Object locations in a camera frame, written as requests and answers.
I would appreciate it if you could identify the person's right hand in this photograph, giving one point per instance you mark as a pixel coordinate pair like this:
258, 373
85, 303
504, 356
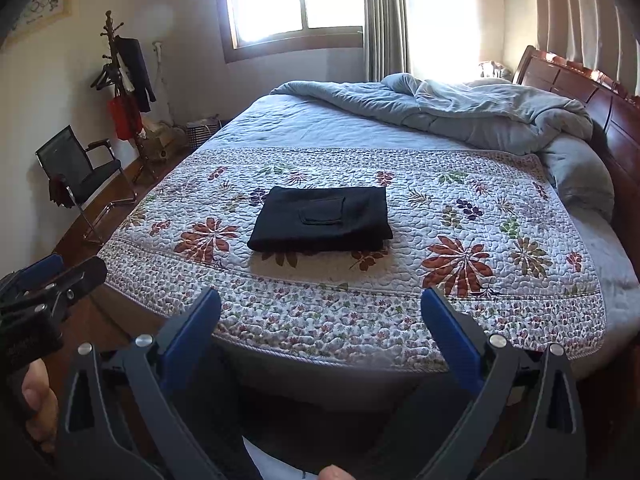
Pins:
336, 473

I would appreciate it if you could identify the light blue quilted bedsheet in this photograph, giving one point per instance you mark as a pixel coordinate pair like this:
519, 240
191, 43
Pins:
310, 125

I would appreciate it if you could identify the striped basket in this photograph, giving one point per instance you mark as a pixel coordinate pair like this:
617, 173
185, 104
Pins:
202, 132

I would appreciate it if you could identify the black coat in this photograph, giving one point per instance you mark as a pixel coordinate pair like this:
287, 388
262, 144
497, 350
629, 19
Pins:
137, 75

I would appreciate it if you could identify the black mesh office chair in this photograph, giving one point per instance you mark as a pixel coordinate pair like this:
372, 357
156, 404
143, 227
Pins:
75, 165

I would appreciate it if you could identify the grey-blue duvet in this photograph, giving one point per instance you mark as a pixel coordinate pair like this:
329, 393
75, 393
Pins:
500, 110

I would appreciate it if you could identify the wooden coat rack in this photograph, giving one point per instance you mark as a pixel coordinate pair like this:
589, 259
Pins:
111, 50

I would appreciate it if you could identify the person's left hand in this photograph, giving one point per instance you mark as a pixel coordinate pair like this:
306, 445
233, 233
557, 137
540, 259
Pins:
40, 405

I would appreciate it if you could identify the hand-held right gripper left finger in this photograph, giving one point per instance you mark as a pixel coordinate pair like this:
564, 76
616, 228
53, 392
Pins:
192, 340

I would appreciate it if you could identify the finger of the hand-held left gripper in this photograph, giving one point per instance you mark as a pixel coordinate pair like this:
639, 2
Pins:
42, 266
82, 277

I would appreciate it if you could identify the dark red cloth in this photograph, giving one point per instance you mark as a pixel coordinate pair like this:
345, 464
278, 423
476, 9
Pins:
60, 192

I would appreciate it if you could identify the wooden bed headboard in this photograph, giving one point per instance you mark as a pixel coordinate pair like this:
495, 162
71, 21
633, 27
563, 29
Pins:
620, 125

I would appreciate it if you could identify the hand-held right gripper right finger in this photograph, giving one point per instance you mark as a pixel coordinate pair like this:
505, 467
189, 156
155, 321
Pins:
450, 335

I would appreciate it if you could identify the small patterned pillow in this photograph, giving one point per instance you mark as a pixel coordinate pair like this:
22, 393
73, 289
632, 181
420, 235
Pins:
495, 70

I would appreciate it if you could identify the black pants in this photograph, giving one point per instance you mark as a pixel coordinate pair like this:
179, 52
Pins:
320, 220

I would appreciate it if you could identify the red bag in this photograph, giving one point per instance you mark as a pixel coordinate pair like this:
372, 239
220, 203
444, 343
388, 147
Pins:
125, 115

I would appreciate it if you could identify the beige bag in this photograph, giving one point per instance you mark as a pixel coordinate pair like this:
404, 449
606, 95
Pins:
162, 142

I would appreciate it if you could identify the wall poster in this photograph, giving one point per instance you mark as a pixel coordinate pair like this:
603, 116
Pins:
40, 10

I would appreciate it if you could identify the floral quilted bedspread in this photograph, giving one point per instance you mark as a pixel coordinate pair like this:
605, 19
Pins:
350, 300

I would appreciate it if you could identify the grey curtain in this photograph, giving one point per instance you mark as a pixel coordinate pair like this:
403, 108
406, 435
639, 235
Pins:
385, 20

